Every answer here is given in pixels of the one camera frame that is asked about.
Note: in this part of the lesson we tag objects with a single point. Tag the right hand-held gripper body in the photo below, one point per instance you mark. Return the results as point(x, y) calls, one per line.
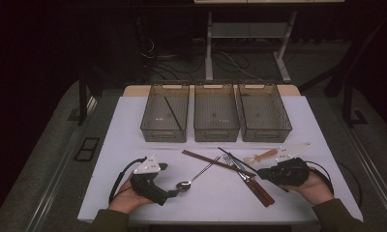
point(290, 172)

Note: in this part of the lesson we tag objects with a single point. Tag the metal spoon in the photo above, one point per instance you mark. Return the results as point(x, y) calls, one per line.
point(183, 186)

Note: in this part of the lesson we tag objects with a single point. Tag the grey transparent plastic bin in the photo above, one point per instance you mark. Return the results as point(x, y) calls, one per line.
point(215, 135)
point(164, 135)
point(265, 135)

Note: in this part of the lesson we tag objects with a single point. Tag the black metal stand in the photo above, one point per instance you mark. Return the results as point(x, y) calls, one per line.
point(348, 96)

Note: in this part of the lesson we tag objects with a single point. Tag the person's left hand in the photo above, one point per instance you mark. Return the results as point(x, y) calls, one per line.
point(127, 199)

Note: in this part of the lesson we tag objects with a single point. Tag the person's right hand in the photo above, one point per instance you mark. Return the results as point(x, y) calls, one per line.
point(314, 190)

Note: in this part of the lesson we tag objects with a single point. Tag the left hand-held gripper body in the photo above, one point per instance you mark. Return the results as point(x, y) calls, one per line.
point(148, 187)

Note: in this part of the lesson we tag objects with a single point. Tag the brown wooden chopstick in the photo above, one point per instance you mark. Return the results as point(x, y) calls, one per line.
point(214, 163)
point(214, 160)

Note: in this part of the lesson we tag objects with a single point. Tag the aluminium floor rail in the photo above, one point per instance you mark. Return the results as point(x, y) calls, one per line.
point(62, 161)
point(372, 161)

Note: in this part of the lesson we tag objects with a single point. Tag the grey metal desk frame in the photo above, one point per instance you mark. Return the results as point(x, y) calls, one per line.
point(209, 48)

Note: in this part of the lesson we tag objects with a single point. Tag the black chopstick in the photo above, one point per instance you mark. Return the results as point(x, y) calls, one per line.
point(236, 159)
point(173, 112)

